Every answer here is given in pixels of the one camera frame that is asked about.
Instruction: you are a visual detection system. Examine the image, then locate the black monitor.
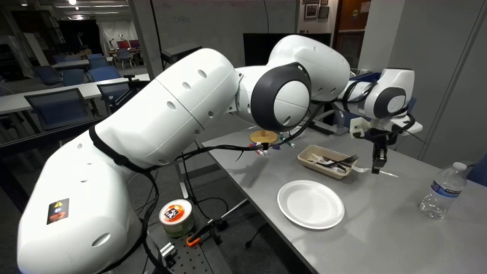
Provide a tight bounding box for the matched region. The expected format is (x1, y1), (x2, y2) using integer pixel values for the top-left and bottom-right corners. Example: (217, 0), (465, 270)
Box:
(243, 34), (281, 66)

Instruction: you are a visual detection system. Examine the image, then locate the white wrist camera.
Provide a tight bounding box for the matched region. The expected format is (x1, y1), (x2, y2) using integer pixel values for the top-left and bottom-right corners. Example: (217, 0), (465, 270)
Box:
(348, 118), (374, 139)

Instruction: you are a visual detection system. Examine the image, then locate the beige rectangular tray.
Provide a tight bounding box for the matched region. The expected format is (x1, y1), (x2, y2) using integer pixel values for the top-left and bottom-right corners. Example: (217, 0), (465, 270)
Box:
(296, 145), (357, 180)

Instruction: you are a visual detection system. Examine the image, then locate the green wipes canister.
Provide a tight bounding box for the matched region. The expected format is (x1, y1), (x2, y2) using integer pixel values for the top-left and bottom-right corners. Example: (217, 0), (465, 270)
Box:
(158, 200), (194, 238)

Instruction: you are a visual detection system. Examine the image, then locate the black plastic cutlery in tray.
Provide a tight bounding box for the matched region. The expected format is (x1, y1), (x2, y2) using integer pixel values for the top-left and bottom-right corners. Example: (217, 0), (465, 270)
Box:
(311, 154), (359, 171)

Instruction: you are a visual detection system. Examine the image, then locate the white plastic fork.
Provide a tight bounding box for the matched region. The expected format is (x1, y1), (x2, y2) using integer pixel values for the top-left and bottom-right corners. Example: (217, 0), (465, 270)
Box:
(351, 167), (400, 179)

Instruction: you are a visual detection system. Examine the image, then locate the wooden mug tree stand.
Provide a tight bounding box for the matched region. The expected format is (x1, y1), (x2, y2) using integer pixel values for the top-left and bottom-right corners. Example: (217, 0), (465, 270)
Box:
(249, 130), (278, 145)

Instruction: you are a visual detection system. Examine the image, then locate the white round plate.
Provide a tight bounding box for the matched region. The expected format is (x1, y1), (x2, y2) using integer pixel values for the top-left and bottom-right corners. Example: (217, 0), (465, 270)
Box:
(276, 180), (345, 230)

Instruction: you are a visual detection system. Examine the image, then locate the clear plastic water bottle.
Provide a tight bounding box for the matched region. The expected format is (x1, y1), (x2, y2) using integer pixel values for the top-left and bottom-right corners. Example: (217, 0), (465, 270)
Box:
(418, 162), (467, 220)

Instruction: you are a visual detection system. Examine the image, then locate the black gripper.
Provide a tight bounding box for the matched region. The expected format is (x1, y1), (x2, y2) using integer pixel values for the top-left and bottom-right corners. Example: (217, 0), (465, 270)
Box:
(369, 130), (398, 174)

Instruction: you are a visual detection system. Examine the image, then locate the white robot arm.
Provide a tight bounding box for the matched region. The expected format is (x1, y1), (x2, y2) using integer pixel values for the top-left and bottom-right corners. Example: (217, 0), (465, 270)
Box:
(16, 36), (421, 274)

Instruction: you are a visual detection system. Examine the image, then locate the orange black clamp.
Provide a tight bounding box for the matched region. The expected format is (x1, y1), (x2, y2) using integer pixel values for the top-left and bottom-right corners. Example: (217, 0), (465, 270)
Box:
(184, 224), (214, 249)

